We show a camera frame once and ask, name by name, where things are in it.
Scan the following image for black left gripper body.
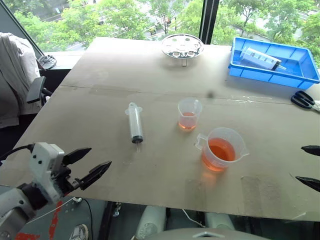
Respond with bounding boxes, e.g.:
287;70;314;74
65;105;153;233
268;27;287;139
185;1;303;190
48;161;84;197

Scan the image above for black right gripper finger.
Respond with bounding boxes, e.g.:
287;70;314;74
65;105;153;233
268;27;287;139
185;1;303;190
295;175;320;193
300;145;320;157

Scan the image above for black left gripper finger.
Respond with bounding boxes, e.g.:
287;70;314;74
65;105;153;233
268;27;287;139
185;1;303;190
75;160;113;191
62;147;93;166

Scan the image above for clear plastic syringe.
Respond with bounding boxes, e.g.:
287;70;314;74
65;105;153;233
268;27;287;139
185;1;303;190
124;101;145;154

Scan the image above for large beaker orange liquid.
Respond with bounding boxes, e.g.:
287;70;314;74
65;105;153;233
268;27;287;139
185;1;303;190
194;127;250;173

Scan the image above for large printed syringe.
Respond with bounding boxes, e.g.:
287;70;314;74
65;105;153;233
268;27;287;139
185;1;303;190
240;46;288;72

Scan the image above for small clear measuring cup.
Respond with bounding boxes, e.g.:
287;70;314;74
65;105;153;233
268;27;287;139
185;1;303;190
177;97;203;132

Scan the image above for grey sneaker shoe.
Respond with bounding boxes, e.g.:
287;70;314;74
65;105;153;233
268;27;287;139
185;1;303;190
69;223;90;240

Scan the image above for white rounded robot leg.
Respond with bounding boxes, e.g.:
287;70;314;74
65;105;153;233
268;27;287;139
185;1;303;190
204;211;236;231
134;205;167;240

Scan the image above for black chair armrest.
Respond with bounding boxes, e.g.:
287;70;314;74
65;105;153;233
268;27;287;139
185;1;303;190
25;75;54;105

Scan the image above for blue plastic tray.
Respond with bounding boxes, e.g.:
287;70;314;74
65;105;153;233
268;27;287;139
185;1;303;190
227;36;320;91

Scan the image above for grey rounded robot torso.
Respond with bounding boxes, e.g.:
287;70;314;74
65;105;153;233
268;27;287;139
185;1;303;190
149;226;272;240

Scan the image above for dark slanted window beam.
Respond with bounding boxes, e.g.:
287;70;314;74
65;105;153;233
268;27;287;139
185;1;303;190
0;0;45;56

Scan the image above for round silver metal plate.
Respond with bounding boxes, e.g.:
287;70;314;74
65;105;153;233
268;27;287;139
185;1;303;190
160;33;205;68

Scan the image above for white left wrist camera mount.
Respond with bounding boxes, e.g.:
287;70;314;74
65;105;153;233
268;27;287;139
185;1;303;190
28;142;66;205

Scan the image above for black handled scissors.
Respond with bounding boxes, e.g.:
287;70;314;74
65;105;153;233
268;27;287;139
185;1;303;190
290;90;320;112

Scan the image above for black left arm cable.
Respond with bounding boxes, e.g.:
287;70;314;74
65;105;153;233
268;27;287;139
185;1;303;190
0;143;35;163

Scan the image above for coiled cable bundle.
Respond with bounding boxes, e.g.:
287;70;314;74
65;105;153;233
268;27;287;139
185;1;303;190
36;54;58;71

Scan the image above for thin white cable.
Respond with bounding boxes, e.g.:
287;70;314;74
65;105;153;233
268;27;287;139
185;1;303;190
181;208;209;228

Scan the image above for black window frame post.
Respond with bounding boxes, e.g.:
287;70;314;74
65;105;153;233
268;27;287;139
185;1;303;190
198;0;221;46

